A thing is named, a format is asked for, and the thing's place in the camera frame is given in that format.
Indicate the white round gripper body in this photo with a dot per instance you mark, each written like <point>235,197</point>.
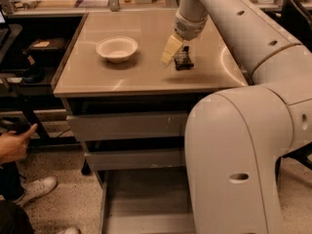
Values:
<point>189,28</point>

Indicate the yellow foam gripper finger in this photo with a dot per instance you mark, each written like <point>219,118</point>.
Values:
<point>174,44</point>

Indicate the black rxbar chocolate bar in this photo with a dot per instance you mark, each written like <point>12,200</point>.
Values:
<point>183,60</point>

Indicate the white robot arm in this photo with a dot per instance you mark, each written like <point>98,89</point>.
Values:
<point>233,138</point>

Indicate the grey drawer cabinet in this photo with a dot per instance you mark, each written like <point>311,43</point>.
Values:
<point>89,84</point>

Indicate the grey top drawer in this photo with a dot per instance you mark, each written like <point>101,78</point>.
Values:
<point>128,125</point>

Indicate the grey middle drawer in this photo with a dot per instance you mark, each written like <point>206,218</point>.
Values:
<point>135,159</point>

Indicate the grey open bottom drawer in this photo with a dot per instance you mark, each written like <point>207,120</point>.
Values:
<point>146,201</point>

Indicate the person's hand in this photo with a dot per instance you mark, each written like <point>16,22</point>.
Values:
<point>13,147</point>

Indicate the white paper bowl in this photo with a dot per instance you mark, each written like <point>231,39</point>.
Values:
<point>116,49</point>

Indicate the black box on shelf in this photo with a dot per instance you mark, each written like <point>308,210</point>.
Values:
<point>48,45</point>

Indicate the black side desk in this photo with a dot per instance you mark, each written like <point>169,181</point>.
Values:
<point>10,83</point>

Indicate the white sneaker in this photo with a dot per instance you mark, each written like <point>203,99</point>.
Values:
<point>36,189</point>
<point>70,230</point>

